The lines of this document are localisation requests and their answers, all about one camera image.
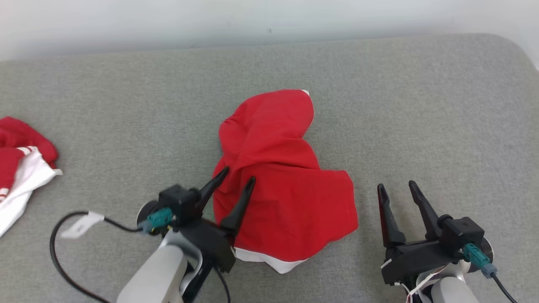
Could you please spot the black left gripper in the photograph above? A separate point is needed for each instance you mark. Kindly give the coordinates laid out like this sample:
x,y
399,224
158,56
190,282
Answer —
x,y
212,244

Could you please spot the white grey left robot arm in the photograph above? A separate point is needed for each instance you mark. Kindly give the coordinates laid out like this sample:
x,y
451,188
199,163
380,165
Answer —
x,y
156,273

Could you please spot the red Bulls basketball jersey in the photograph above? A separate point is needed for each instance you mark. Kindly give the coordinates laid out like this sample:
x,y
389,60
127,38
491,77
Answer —
x,y
25,139

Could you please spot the red shorts white waistband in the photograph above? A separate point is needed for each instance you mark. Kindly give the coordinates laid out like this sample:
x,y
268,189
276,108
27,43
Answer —
x,y
286,198

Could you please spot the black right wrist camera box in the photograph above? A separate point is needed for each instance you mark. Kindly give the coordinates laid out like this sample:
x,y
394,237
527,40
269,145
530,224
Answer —
x,y
463,235

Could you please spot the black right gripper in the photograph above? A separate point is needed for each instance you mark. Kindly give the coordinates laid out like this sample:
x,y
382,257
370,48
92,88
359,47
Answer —
x,y
417,259

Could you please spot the grey fabric sofa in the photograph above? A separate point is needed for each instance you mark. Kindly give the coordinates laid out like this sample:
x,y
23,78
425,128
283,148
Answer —
x,y
379,105

